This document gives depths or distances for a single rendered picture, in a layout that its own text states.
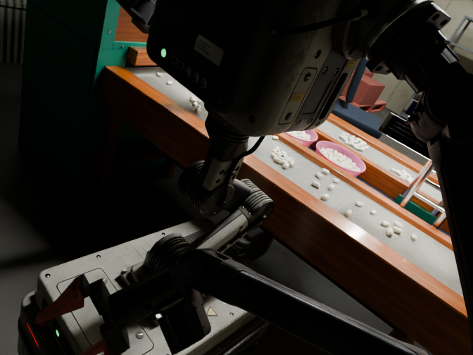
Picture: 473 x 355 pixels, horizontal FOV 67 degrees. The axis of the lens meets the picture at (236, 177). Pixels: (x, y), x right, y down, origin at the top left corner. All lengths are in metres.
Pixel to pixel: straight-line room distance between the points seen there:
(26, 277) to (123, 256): 0.63
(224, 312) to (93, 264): 0.43
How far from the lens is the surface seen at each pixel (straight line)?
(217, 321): 1.17
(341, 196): 1.53
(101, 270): 1.19
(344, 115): 3.44
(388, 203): 1.65
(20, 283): 1.75
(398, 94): 7.69
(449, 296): 1.35
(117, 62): 1.82
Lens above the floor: 1.38
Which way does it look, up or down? 30 degrees down
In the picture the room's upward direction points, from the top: 24 degrees clockwise
